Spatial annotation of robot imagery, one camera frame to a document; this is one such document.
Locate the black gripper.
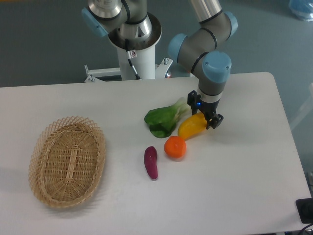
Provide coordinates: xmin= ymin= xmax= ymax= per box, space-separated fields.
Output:
xmin=187 ymin=90 xmax=224 ymax=130

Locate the yellow mango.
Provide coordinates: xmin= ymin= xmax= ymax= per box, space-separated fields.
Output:
xmin=178 ymin=112 xmax=207 ymax=140

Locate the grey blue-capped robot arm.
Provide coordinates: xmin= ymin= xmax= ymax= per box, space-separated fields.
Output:
xmin=81 ymin=0 xmax=238 ymax=128

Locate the green bok choy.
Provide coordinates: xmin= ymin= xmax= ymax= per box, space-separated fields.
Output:
xmin=144 ymin=97 xmax=190 ymax=138

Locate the orange persimmon fruit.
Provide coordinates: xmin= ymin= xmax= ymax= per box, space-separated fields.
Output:
xmin=164 ymin=136 xmax=186 ymax=159

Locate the purple sweet potato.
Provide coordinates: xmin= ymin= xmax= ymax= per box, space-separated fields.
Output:
xmin=144 ymin=146 xmax=158 ymax=180

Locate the black device at table edge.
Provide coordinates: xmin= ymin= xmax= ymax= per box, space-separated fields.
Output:
xmin=295 ymin=198 xmax=313 ymax=224

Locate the blue bag in background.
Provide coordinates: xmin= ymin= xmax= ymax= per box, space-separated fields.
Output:
xmin=289 ymin=0 xmax=313 ymax=22

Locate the woven wicker basket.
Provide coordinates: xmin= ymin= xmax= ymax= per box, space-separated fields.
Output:
xmin=28 ymin=116 xmax=106 ymax=209

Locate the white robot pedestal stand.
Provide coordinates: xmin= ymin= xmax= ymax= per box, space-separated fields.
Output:
xmin=85 ymin=13 xmax=173 ymax=82

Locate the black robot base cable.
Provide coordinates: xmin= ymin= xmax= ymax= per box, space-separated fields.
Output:
xmin=125 ymin=38 xmax=142 ymax=81

